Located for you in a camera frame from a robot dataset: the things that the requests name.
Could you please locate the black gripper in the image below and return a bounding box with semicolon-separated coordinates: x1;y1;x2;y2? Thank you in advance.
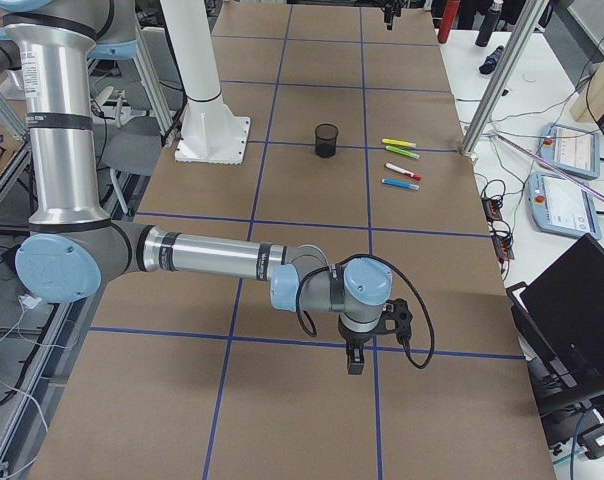
337;319;378;375

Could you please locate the blue highlighter pen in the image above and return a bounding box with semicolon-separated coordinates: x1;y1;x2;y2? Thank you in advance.
381;178;420;191

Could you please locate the red capped white marker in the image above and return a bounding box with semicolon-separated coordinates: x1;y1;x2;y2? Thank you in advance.
384;162;422;181

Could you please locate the green highlighter pen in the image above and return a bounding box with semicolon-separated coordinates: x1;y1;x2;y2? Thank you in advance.
385;145;421;160

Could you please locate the yellow highlighter pen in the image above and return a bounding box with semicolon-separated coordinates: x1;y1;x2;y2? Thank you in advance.
381;138;417;149

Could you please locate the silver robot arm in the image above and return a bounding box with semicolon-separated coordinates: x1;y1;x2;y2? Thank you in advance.
2;1;400;374

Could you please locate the orange black connector box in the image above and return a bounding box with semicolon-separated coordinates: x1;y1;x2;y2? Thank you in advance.
482;197;503;222

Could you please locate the black laptop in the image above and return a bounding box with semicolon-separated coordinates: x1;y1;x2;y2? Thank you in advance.
519;232;604;371

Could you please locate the black mesh pen holder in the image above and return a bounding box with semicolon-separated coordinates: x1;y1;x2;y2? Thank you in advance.
314;123;339;158

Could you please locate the lower teach pendant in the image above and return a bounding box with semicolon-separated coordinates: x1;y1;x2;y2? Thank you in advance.
527;172;602;240

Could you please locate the teach pendant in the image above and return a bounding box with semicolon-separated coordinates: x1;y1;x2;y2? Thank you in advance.
527;172;602;240
539;123;601;180

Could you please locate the upper teach pendant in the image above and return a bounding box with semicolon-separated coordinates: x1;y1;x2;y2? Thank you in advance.
539;123;601;180

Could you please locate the folded dark umbrella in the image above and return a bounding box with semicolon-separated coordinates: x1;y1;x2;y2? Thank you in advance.
478;45;505;75

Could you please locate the white power strip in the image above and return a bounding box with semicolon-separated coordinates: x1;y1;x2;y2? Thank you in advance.
18;293;42;311

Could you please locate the red bottle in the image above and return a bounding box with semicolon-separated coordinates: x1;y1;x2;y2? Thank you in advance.
437;0;460;44

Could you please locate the black bottle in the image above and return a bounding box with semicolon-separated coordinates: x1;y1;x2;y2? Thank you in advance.
475;0;503;47

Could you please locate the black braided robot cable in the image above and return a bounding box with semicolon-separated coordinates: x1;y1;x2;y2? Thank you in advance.
294;254;437;371

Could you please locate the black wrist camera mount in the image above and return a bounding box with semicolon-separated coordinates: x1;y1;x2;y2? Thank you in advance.
375;298;413;347

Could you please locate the aluminium frame post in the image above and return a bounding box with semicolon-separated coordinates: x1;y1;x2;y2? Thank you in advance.
459;0;548;157

